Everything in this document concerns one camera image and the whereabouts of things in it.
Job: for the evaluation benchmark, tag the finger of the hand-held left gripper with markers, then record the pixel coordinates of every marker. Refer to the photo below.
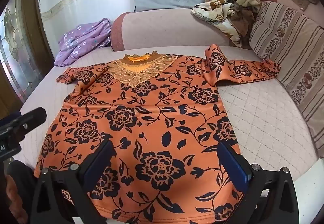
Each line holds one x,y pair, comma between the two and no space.
30,116

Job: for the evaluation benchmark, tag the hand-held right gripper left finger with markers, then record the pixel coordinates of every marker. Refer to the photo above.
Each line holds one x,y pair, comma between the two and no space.
99,164

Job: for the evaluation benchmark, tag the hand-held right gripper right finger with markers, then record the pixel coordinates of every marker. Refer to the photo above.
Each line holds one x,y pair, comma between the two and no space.
234,165

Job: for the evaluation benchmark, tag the orange floral blouse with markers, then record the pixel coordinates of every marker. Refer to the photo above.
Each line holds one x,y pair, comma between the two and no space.
149,122

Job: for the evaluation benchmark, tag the person's trouser leg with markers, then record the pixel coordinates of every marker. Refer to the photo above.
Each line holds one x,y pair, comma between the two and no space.
19,196

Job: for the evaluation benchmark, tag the wooden glass door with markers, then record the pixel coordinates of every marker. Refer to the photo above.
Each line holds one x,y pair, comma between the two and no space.
17,56

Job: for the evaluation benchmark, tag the purple floral garment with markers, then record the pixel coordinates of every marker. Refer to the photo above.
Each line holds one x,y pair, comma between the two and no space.
82,41

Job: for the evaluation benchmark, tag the pink quilted sofa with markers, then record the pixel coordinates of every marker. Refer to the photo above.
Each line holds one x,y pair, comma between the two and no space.
177,82

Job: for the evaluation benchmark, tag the striped floral pillow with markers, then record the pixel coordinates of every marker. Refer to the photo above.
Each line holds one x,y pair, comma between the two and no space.
293,59

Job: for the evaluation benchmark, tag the cream floral blanket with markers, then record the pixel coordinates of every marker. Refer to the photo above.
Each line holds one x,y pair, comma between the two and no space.
227,10

